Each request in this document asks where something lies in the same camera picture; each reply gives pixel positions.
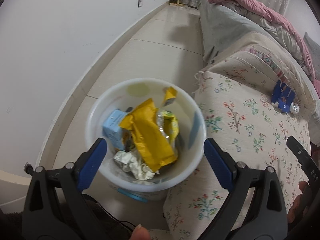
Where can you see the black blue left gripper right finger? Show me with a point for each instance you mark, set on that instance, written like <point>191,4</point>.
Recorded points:
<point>254,207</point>

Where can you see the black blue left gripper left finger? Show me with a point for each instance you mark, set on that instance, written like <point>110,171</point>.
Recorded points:
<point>55,207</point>

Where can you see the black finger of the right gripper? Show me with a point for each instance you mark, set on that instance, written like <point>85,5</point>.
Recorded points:
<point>308,165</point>

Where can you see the white AD drink bottle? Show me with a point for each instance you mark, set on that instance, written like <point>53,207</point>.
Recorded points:
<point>294,108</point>

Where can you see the blue snack box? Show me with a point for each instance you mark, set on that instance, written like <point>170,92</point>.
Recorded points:
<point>282,96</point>

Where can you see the white paper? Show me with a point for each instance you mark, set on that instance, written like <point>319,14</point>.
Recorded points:
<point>132,162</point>

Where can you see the light blue milk carton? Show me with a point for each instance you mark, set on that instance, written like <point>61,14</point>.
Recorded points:
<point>112,129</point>

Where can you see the yellow snack wrapper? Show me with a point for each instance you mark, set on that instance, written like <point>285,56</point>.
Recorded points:
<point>154,148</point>

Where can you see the white plastic trash bin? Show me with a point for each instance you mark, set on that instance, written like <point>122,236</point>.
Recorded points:
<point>188,146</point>

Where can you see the person right hand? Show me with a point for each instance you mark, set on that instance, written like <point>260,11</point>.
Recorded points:
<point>293,209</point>

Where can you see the person left hand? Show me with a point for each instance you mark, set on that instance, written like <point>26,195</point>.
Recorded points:
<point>140,233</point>

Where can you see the floral bed sheet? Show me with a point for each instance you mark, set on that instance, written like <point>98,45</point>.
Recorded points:
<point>234,96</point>

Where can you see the grey pillow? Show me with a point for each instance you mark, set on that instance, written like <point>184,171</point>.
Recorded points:
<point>313,48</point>

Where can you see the grey bed sheet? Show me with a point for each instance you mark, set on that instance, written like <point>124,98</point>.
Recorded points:
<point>221,27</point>

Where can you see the pink duvet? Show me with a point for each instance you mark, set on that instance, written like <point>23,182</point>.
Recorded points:
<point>259,10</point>

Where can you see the white wall socket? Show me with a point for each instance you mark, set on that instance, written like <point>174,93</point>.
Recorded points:
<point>140,3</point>

